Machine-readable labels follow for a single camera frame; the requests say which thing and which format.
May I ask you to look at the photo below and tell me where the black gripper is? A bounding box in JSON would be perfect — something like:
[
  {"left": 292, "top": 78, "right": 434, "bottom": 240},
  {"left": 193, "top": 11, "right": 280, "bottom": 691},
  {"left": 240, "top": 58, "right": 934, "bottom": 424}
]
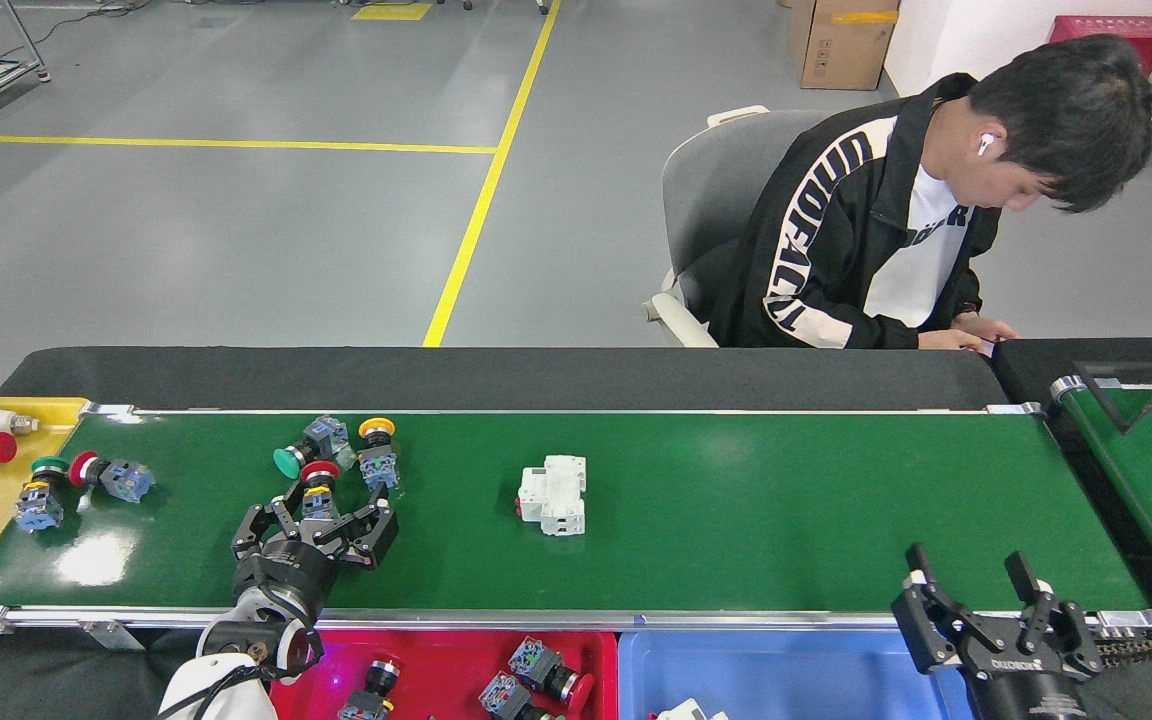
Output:
[
  {"left": 891, "top": 544, "right": 1102, "bottom": 720},
  {"left": 231, "top": 497, "right": 400, "bottom": 613}
]

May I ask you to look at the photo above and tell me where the yellow mushroom push button switch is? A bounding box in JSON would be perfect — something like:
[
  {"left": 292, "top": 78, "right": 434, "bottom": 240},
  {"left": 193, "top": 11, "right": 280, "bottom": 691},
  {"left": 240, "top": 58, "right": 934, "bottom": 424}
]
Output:
[{"left": 357, "top": 416, "right": 402, "bottom": 493}]

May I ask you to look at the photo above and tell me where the white circuit breaker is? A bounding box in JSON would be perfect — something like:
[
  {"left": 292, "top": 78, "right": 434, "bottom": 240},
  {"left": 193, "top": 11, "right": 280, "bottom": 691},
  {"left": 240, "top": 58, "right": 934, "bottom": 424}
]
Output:
[
  {"left": 516, "top": 455, "right": 588, "bottom": 537},
  {"left": 648, "top": 698, "right": 729, "bottom": 720}
]

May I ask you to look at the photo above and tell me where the green mushroom push button switch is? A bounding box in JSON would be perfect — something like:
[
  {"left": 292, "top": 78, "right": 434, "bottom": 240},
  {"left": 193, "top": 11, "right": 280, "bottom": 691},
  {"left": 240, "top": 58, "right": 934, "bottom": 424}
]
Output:
[
  {"left": 477, "top": 672, "right": 557, "bottom": 720},
  {"left": 14, "top": 456, "right": 70, "bottom": 534},
  {"left": 272, "top": 415, "right": 352, "bottom": 481}
]

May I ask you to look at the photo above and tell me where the long green conveyor belt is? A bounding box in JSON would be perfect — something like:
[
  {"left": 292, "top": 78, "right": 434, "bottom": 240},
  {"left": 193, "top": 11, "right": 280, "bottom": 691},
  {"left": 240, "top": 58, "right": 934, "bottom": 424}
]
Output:
[{"left": 0, "top": 402, "right": 1152, "bottom": 641}]

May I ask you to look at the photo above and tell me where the person's left hand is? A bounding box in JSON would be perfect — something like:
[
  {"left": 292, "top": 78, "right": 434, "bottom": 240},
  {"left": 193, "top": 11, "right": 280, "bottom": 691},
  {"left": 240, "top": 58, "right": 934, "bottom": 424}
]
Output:
[{"left": 954, "top": 314, "right": 1020, "bottom": 343}]

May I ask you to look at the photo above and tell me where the red plastic bin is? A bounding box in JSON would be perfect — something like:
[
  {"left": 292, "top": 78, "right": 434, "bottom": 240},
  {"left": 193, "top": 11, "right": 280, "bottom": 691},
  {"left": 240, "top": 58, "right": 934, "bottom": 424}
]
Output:
[{"left": 266, "top": 628, "right": 620, "bottom": 720}]

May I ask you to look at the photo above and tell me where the blue plastic bin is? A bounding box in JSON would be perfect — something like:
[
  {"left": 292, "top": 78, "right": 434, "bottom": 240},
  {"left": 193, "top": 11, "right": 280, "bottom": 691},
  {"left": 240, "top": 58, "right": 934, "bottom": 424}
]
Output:
[{"left": 618, "top": 630, "right": 977, "bottom": 720}]

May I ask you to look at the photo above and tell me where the person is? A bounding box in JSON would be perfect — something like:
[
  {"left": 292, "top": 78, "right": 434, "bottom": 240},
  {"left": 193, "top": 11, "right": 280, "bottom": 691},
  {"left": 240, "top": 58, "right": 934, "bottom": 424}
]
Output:
[{"left": 708, "top": 33, "right": 1152, "bottom": 351}]

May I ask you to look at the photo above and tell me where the grey office chair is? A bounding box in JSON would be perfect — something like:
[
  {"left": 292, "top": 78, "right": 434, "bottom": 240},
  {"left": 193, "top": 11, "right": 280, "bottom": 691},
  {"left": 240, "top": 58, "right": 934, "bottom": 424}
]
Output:
[{"left": 644, "top": 105, "right": 837, "bottom": 348}]

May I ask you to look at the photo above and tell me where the brown cardboard box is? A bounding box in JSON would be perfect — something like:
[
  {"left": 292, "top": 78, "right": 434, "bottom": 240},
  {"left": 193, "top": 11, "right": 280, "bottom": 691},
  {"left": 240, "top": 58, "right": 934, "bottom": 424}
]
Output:
[{"left": 786, "top": 0, "right": 902, "bottom": 92}]

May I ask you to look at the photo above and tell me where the red fire extinguisher box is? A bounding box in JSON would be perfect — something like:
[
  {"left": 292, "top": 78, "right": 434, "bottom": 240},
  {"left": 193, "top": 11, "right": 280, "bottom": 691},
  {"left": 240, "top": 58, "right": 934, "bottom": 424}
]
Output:
[{"left": 1048, "top": 14, "right": 1152, "bottom": 76}]

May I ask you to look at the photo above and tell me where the black drive chain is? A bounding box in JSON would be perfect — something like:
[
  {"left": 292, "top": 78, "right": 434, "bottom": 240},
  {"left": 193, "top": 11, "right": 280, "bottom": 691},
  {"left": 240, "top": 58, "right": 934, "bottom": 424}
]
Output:
[{"left": 1096, "top": 630, "right": 1152, "bottom": 669}]

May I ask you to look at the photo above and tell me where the black metal bracket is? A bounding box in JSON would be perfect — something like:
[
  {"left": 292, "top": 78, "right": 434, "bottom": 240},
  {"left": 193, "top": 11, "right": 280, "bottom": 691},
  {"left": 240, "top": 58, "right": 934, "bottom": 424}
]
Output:
[{"left": 1074, "top": 358, "right": 1152, "bottom": 434}]

